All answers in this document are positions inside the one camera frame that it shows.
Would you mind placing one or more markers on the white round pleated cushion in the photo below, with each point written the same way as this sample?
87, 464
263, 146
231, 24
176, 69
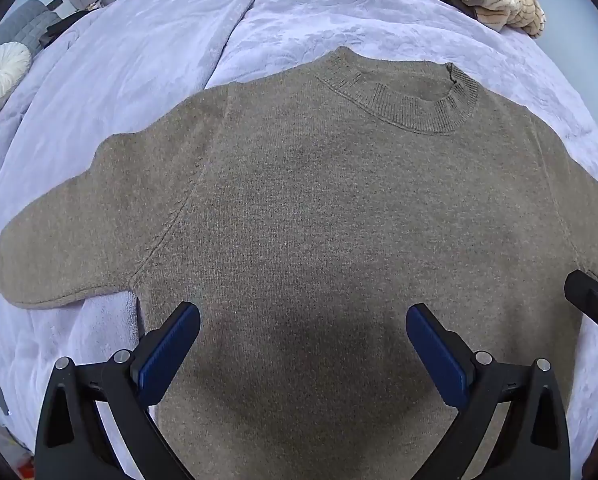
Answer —
15, 62

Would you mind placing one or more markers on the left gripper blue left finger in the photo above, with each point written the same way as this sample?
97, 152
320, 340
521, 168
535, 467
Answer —
72, 442

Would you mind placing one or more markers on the olive knit sweater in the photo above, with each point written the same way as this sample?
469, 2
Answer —
306, 212

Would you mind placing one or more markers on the lavender plush bed blanket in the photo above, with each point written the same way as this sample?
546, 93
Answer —
122, 68

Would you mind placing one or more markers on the grey quilted headboard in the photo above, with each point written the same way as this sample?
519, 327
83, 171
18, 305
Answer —
27, 24

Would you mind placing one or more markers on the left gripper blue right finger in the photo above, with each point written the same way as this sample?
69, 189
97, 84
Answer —
533, 440

